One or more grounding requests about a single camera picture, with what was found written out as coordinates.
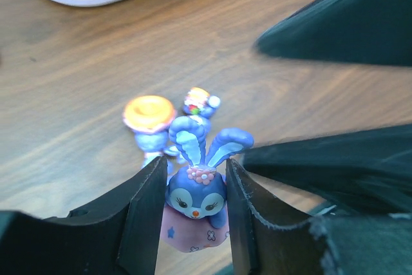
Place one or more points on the purple bear toy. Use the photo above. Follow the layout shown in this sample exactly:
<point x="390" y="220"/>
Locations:
<point x="201" y="103"/>

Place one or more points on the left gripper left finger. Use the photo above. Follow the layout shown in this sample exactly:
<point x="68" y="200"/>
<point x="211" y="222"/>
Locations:
<point x="117" y="233"/>

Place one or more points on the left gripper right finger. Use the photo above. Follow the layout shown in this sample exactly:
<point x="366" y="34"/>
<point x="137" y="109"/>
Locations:
<point x="269" y="236"/>

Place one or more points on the pink bunny toy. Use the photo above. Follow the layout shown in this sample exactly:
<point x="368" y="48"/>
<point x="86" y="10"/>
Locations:
<point x="195" y="213"/>

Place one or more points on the purple octopus orange hat toy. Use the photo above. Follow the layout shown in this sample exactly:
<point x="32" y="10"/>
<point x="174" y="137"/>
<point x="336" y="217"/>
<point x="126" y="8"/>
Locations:
<point x="149" y="118"/>

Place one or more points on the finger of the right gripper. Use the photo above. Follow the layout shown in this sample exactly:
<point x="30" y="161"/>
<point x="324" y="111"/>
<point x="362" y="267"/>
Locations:
<point x="354" y="31"/>
<point x="360" y="172"/>

